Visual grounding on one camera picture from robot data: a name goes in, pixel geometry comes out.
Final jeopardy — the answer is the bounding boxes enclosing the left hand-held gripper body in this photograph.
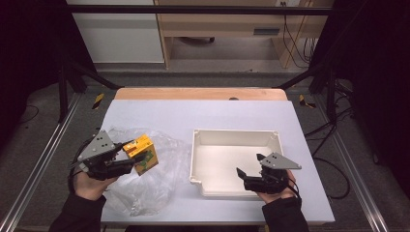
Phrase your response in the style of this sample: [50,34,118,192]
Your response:
[71,129,119,182]

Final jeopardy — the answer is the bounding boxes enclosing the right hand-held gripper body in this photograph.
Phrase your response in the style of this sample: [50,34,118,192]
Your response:
[244,152,303,194]

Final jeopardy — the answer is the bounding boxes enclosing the yellow carton box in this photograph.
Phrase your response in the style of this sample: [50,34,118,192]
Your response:
[122,132,160,177]

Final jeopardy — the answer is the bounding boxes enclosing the clear printed plastic bag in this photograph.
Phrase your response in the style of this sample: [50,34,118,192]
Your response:
[102,127,193,218]

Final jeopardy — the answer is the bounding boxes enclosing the person's right hand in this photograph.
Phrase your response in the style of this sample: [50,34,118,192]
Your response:
[255,169,298,205]

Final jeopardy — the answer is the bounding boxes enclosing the person's left hand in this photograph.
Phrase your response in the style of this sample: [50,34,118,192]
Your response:
[73,170,119,201]

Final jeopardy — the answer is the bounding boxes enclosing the white plastic bin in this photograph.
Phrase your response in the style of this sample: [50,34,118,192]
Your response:
[189,129,290,198]

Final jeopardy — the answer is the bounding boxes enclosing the yellow black tape strip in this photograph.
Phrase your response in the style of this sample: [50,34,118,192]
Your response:
[92,92,106,111]
[297,94,317,110]

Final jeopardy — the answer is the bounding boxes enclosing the white table mat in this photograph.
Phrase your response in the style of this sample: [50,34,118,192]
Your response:
[98,99,337,225]

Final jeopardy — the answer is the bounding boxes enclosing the wooden table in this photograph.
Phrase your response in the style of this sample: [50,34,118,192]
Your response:
[114,87,289,102]

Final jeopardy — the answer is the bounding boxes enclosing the white cabinet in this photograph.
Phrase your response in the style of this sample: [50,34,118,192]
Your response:
[65,0,165,65]

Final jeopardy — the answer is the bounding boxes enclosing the black curtain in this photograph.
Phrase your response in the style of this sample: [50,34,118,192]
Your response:
[308,0,410,189]
[0,0,98,144]

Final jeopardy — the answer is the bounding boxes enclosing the light wooden desk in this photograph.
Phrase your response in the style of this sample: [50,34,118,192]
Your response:
[154,0,337,70]

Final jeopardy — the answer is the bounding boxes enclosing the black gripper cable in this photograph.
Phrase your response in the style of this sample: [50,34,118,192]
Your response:
[287,157,352,201]
[67,138,95,195]

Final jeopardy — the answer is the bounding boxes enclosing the aluminium rail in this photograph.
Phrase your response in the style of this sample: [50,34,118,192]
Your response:
[0,92,82,232]
[312,96,390,232]

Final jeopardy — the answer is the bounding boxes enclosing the thin black floor cable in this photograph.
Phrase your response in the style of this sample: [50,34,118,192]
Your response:
[15,103,41,126]

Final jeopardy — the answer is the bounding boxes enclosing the black floor cables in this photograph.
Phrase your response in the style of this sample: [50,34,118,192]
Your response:
[304,79,356,159]

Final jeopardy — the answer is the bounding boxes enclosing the black hanging cables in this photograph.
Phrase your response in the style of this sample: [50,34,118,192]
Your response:
[281,1,321,70]

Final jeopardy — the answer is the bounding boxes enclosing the black metal frame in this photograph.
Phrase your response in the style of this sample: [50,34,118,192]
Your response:
[57,0,340,124]

